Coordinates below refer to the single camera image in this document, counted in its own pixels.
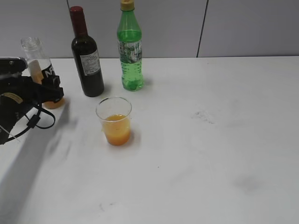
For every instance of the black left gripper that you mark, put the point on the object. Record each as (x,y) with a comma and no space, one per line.
(18,94)

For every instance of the NFC orange juice bottle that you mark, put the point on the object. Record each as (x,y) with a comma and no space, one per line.
(39,65)

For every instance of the transparent plastic cup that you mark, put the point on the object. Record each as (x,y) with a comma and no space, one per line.
(114,115)

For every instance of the dark red wine bottle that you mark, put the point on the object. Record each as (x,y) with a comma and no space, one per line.
(86,56)

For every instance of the green plastic soda bottle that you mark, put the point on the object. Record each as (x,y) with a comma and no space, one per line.
(129,37)

